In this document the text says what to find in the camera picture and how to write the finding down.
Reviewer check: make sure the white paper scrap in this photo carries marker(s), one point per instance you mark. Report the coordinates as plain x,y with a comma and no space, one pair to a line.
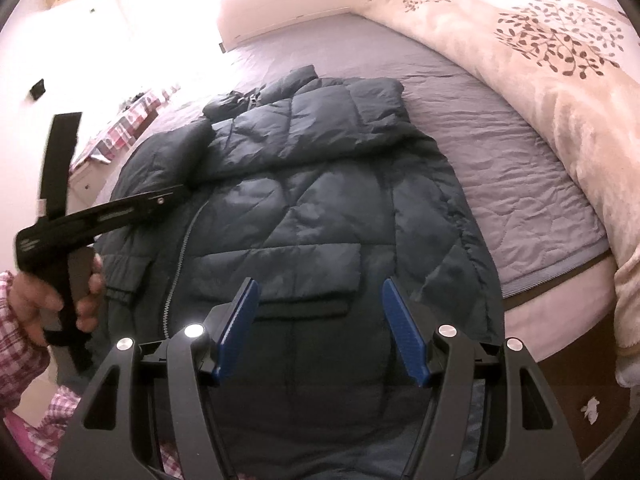
590,409

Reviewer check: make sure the person's left forearm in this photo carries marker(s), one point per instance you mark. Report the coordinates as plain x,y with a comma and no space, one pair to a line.
15,360

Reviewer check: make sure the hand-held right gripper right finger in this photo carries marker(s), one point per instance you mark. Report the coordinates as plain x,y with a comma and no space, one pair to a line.
400,330

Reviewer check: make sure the white headboard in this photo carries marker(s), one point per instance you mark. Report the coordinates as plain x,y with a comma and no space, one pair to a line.
280,10

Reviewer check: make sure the dark puffer jacket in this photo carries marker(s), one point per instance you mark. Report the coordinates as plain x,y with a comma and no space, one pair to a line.
300,200

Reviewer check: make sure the red plaid cloth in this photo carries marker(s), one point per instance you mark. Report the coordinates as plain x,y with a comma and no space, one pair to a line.
125,125

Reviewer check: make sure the person's left hand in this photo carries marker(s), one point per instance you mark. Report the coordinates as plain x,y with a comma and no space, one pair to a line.
35,302

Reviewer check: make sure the person's pink plaid clothing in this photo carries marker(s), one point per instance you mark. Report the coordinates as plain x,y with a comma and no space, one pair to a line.
55,420

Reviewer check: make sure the black wall switch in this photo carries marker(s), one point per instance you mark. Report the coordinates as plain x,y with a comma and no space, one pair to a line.
37,89

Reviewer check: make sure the white nightstand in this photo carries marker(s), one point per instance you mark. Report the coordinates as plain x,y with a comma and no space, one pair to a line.
92,180

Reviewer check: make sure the bed with grey quilted sheet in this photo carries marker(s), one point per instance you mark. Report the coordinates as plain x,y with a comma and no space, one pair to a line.
500,160

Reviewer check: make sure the beige leaf-print duvet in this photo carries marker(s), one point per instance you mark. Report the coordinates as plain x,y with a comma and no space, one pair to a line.
550,85

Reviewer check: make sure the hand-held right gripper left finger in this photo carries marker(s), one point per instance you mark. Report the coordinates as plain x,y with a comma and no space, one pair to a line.
240,330

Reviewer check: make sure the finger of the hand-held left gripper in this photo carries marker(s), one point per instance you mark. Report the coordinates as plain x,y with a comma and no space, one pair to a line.
145,205

